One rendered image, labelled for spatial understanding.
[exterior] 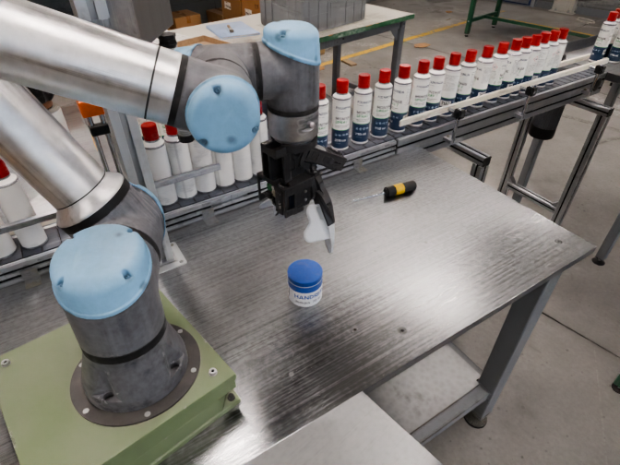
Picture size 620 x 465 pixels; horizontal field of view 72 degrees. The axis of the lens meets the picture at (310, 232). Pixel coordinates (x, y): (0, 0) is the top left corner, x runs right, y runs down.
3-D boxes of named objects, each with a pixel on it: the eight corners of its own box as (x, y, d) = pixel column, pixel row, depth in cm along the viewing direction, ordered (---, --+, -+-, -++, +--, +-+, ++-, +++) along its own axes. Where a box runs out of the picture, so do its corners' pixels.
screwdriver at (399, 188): (411, 186, 122) (411, 177, 120) (416, 192, 120) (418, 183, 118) (348, 203, 115) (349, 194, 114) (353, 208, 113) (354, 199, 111)
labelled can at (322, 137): (321, 148, 129) (322, 79, 116) (330, 155, 125) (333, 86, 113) (306, 152, 127) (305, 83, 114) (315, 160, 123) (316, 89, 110)
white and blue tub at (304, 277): (306, 278, 93) (306, 254, 89) (328, 295, 89) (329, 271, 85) (281, 293, 90) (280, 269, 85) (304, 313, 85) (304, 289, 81)
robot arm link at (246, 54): (166, 59, 48) (263, 53, 50) (171, 39, 57) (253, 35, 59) (179, 126, 53) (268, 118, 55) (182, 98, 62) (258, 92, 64)
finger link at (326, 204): (316, 228, 73) (296, 182, 72) (324, 224, 74) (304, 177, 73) (332, 226, 69) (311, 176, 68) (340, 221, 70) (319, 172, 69)
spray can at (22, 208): (46, 232, 98) (6, 150, 85) (49, 244, 94) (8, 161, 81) (20, 239, 95) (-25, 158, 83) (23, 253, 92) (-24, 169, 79)
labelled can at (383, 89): (379, 130, 138) (387, 65, 125) (389, 137, 135) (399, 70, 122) (366, 134, 136) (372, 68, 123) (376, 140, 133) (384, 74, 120)
